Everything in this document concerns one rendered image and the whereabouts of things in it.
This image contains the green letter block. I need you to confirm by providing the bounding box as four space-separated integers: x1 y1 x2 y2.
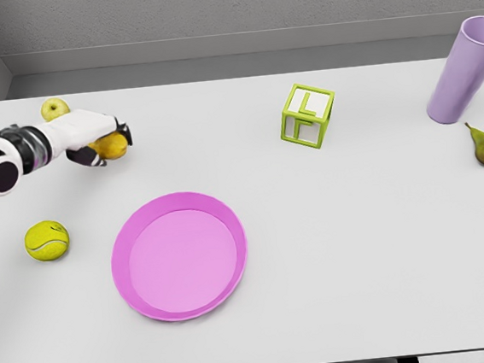
276 79 341 155

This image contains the purple cup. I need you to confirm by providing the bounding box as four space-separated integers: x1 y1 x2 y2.
418 15 484 126

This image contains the pink plate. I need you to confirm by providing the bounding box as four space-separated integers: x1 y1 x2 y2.
105 185 254 328

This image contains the green apple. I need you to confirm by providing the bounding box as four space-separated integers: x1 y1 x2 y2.
39 96 73 124

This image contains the yellow lemon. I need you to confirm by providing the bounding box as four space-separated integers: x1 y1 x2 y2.
86 130 131 163

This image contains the yellow tennis ball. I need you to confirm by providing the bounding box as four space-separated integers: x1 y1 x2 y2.
22 218 72 265

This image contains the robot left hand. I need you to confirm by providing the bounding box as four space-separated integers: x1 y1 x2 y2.
56 102 136 171

